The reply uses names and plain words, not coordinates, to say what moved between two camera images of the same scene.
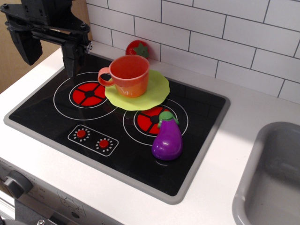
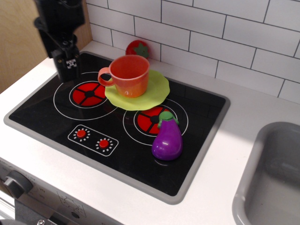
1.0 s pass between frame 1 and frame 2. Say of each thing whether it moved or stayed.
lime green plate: stayed
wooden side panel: stayed
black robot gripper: moved
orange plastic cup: stayed
